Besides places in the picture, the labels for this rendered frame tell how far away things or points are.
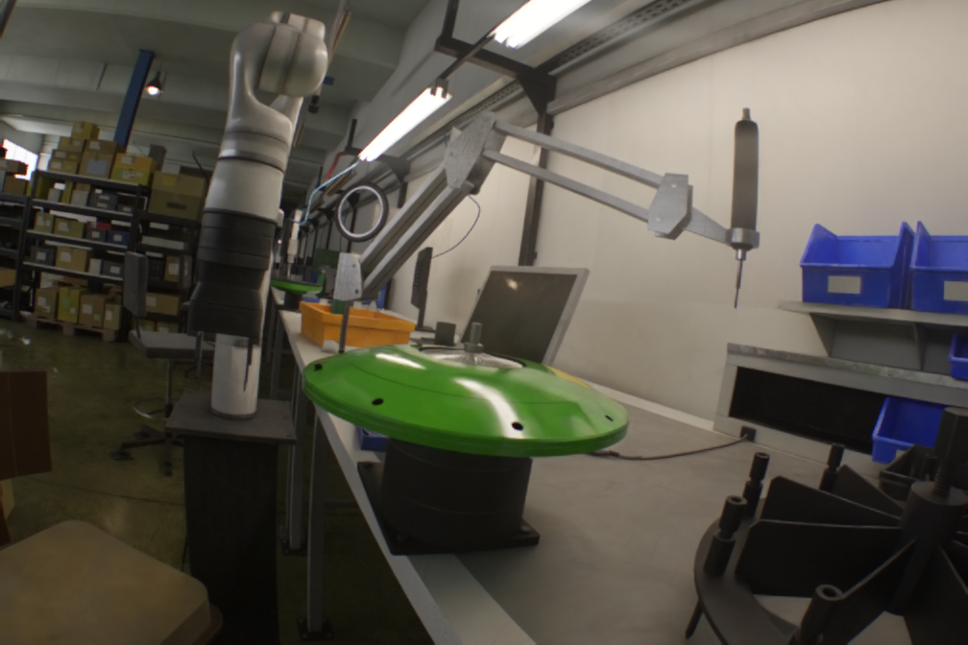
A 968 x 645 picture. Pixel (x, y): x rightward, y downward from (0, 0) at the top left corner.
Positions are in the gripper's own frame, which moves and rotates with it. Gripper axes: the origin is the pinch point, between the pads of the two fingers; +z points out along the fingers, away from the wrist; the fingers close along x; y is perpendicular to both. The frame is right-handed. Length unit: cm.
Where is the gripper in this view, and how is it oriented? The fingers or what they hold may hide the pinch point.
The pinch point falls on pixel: (221, 387)
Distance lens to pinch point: 53.4
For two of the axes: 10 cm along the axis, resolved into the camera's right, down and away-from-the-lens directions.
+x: 8.8, 1.4, 4.4
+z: -1.5, 9.9, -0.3
